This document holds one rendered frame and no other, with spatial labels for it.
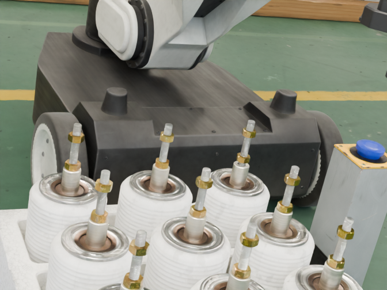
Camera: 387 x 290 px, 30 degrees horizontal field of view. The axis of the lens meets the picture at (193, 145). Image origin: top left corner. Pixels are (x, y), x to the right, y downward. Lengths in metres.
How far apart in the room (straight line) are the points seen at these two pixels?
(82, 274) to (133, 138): 0.48
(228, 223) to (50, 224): 0.24
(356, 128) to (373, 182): 1.04
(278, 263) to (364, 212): 0.20
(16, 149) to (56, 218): 0.69
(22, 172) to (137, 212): 0.58
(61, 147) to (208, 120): 0.30
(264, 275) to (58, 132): 0.47
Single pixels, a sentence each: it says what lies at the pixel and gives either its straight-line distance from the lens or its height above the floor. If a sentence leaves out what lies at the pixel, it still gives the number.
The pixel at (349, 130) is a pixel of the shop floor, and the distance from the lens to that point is 2.02.
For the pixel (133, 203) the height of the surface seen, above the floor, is 0.24.
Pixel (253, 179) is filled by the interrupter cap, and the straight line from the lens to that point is 1.01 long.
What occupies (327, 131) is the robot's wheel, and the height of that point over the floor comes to 0.18.
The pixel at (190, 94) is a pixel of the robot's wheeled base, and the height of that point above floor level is 0.17.
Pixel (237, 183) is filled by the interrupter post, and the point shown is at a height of 0.26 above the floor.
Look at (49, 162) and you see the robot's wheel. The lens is 1.29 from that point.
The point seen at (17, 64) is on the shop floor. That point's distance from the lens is 2.04.
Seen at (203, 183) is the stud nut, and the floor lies 0.33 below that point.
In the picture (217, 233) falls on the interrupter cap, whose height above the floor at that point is 0.25.
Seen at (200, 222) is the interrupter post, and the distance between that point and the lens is 0.84.
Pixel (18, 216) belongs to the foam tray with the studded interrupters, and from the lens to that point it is 0.98.
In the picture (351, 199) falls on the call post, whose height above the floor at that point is 0.26.
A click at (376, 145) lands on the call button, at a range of 1.03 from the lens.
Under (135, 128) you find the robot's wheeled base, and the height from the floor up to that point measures 0.20.
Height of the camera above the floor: 0.69
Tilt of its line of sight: 24 degrees down
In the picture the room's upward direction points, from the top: 11 degrees clockwise
